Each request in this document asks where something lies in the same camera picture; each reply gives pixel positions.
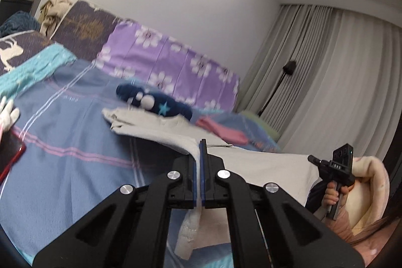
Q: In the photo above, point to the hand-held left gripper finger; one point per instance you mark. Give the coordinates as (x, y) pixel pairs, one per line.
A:
(197, 173)
(204, 173)

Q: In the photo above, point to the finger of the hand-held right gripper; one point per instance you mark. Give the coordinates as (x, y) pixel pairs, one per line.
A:
(317, 160)

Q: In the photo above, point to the beige long-sleeve shirt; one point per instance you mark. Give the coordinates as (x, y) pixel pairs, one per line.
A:
(267, 173)

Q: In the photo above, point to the person's right forearm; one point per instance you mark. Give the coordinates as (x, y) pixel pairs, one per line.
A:
(370, 189)

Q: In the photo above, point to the person's right hand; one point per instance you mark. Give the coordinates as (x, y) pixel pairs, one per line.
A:
(329, 196)

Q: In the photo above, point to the pink folded cloth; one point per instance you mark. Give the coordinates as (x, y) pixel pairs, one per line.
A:
(226, 130)

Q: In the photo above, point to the green pillow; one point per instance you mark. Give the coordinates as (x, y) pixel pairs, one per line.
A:
(260, 123)

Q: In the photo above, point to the navy star-print cloth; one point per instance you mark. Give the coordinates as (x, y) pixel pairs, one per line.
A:
(169, 101)

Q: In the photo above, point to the person's head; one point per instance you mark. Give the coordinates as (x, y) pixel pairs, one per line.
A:
(377, 233)

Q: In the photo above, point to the cream pleated curtain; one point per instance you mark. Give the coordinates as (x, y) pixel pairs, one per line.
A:
(345, 67)

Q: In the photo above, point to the black floor lamp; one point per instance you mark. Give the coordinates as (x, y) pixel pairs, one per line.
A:
(289, 67)

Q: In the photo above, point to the purple floral pillow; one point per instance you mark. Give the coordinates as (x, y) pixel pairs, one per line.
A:
(169, 57)

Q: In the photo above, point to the blue plaid bedsheet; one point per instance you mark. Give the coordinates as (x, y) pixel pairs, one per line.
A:
(78, 117)

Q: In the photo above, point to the red phone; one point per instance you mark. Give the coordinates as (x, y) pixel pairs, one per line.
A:
(11, 155)

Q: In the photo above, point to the dark tree-print cushion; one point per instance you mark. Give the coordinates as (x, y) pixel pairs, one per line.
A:
(84, 23)

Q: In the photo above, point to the reindeer pattern pillow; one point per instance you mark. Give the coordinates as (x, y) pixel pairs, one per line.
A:
(28, 45)

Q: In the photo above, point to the beige bundled cloth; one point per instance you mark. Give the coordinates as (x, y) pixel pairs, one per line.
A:
(53, 10)

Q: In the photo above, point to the teal knitted blanket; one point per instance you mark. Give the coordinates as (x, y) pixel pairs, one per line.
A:
(18, 21)

